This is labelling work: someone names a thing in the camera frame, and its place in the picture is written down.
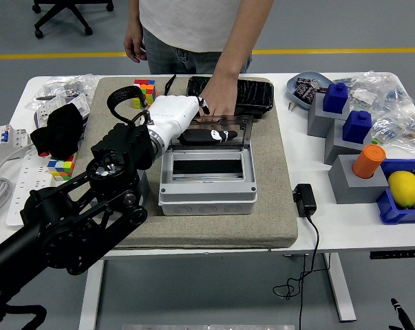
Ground person's right hand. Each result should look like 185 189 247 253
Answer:
123 29 149 63

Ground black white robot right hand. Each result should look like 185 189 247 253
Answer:
390 298 415 330

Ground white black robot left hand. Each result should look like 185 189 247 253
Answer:
147 94 238 149

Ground person's left hand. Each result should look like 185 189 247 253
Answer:
197 74 240 123

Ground black textured case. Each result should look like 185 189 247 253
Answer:
186 76 275 120

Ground grey electrical box with lid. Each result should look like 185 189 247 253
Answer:
158 114 259 217

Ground orange cylinder battery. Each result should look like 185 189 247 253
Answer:
351 144 387 179

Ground colourful puzzle cube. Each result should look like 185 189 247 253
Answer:
47 151 79 182
131 78 159 109

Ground black table control panel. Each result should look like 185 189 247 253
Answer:
370 250 415 261

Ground person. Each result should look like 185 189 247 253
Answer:
138 0 255 75

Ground white table leg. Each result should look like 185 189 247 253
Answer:
322 252 357 323
78 260 105 330

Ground clear plastic parts bag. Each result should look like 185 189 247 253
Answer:
370 111 415 157
25 74 100 111
348 70 415 116

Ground black office chair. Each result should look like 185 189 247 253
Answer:
32 0 115 39

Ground brown snack packet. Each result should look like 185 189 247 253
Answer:
296 77 327 94
294 82 317 103

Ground grey-blue dish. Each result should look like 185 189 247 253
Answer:
286 70 334 111

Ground blue plastic bin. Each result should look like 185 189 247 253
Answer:
376 158 415 226

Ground black cloth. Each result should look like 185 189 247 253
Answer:
30 104 85 159

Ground blue block with knob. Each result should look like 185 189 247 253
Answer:
341 109 373 144
322 81 350 114

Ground white socket panel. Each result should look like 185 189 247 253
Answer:
33 94 91 128

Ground yellow lemon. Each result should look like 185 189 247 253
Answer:
387 170 415 208

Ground black power adapter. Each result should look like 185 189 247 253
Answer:
292 183 318 217

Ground grey-brown fabric mat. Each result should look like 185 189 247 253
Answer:
56 76 299 251

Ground white circuit breaker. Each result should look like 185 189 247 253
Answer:
0 124 32 162

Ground white power strip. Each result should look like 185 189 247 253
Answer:
6 149 53 228

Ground black adapter cord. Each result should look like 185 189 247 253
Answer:
273 212 321 330

